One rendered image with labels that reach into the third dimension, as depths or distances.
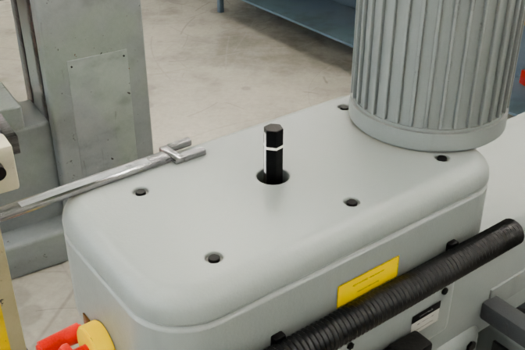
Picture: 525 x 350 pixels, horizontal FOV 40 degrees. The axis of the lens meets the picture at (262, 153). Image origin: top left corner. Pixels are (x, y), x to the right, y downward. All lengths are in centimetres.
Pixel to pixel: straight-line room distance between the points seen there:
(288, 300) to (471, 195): 27
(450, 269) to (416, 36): 26
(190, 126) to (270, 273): 441
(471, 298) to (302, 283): 38
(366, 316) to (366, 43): 32
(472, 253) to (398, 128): 17
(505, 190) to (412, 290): 33
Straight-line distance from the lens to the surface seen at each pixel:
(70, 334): 90
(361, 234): 75
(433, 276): 83
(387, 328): 90
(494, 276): 106
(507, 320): 106
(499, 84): 89
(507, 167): 114
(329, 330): 74
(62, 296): 368
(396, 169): 84
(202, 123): 512
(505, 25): 85
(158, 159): 84
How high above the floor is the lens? 231
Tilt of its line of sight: 29 degrees down
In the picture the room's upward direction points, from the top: straight up
